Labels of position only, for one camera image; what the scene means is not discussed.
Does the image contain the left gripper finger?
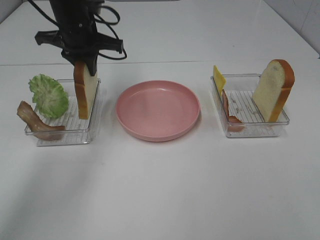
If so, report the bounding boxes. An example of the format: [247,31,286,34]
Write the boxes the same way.
[81,53,98,76]
[61,51,80,66]

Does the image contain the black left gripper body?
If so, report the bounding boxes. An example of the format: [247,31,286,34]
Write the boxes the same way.
[35,13,124,56]

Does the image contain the bread slice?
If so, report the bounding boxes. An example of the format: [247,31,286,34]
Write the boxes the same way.
[73,61,98,120]
[252,59,295,122]

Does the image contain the green lettuce leaf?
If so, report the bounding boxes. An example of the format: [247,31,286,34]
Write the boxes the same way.
[28,73,69,119]

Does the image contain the bacon strip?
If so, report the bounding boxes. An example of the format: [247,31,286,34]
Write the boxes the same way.
[17,100,66,141]
[222,89,245,133]

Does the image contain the yellow cheese slice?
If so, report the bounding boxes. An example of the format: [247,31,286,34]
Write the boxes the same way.
[213,65,226,96]

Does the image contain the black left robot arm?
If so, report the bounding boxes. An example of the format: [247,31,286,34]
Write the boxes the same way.
[29,0,127,76]

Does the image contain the left clear plastic tray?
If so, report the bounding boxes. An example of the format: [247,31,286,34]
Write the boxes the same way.
[24,79,104,147]

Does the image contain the clear plastic tray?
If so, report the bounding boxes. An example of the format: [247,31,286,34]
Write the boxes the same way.
[24,79,104,147]
[210,73,290,138]

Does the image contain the pink round plate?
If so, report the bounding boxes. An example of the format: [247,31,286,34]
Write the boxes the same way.
[115,80,201,142]

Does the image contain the right clear plastic tray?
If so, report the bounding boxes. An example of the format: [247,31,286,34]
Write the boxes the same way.
[210,73,290,138]

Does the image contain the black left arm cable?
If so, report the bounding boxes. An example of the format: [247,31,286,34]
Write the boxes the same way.
[27,0,128,61]

